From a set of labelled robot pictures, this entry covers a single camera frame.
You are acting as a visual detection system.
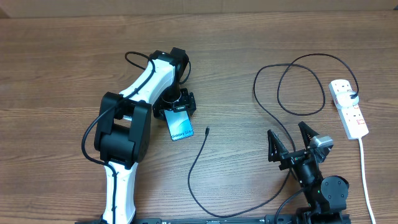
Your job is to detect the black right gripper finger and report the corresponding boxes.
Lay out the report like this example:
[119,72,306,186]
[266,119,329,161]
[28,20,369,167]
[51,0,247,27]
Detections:
[267,129,289,162]
[298,121,319,149]

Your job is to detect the blue Galaxy smartphone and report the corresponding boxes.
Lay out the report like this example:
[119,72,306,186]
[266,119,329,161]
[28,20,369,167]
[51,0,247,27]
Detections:
[164,110,194,141]

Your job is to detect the black USB charger cable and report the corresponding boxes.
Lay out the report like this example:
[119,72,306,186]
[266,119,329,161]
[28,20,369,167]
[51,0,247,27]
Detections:
[187,53,360,218]

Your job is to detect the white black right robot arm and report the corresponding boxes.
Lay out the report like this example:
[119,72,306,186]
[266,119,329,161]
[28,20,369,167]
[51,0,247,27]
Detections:
[264,121,351,224]

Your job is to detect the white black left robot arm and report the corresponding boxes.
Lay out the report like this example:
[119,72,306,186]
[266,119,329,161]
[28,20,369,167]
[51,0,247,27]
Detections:
[81,47,197,223]

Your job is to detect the white charger plug adapter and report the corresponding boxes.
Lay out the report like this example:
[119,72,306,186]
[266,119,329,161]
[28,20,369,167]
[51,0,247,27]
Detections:
[335,91,359,110]

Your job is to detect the white power strip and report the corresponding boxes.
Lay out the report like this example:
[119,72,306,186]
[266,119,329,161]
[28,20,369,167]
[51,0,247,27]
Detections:
[328,79,369,139]

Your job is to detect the white power strip cord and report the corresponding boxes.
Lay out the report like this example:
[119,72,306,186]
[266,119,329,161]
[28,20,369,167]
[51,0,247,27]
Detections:
[358,138,377,224]

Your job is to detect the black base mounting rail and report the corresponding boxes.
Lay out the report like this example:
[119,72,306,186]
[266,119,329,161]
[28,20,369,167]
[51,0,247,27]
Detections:
[75,215,351,224]

